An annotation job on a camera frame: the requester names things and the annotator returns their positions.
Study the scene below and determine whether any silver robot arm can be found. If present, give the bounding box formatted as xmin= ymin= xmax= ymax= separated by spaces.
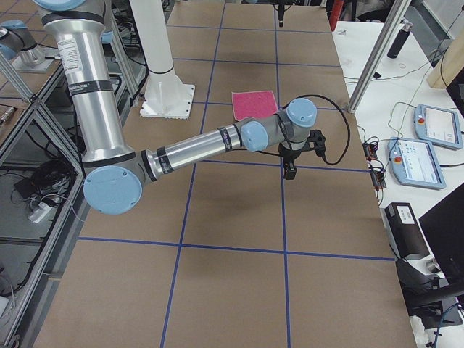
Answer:
xmin=37 ymin=1 xmax=322 ymax=215

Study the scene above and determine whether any rear teach pendant tablet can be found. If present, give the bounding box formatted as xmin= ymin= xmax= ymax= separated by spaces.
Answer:
xmin=413 ymin=104 xmax=463 ymax=150

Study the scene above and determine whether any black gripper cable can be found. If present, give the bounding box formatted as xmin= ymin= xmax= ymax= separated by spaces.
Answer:
xmin=299 ymin=94 xmax=352 ymax=167

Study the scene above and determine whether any white power strip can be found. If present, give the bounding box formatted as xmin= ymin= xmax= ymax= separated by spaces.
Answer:
xmin=28 ymin=202 xmax=51 ymax=223

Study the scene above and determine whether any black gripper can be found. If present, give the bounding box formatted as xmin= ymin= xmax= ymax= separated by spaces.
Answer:
xmin=278 ymin=143 xmax=308 ymax=180
xmin=272 ymin=0 xmax=290 ymax=28

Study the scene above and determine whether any front teach pendant tablet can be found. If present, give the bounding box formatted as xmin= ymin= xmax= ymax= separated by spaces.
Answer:
xmin=388 ymin=137 xmax=447 ymax=190

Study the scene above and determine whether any small circuit board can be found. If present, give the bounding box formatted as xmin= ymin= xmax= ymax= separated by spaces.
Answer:
xmin=362 ymin=136 xmax=386 ymax=191

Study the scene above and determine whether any black monitor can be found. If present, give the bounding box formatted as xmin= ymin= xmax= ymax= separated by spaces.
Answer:
xmin=419 ymin=184 xmax=464 ymax=281

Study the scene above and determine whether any red cylinder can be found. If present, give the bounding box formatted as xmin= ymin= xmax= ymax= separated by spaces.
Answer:
xmin=329 ymin=0 xmax=344 ymax=32

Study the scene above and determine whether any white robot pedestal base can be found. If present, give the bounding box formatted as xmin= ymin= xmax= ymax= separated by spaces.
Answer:
xmin=130 ymin=0 xmax=195 ymax=120

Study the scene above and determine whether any black bottle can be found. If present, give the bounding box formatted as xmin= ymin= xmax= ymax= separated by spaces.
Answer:
xmin=386 ymin=21 xmax=413 ymax=59

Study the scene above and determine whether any pink towel white edge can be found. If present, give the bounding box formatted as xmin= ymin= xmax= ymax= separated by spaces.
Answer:
xmin=231 ymin=91 xmax=278 ymax=121

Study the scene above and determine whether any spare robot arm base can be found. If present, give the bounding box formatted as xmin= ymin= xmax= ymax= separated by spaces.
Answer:
xmin=1 ymin=20 xmax=57 ymax=73

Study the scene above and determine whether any aluminium frame post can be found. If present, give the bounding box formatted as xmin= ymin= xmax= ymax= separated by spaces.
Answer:
xmin=347 ymin=0 xmax=411 ymax=114

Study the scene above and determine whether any black box white label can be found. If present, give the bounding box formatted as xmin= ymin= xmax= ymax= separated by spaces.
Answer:
xmin=384 ymin=202 xmax=430 ymax=260

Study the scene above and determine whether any teach pendant tablet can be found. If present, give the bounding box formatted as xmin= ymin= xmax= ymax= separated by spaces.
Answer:
xmin=388 ymin=137 xmax=447 ymax=190
xmin=413 ymin=104 xmax=463 ymax=150

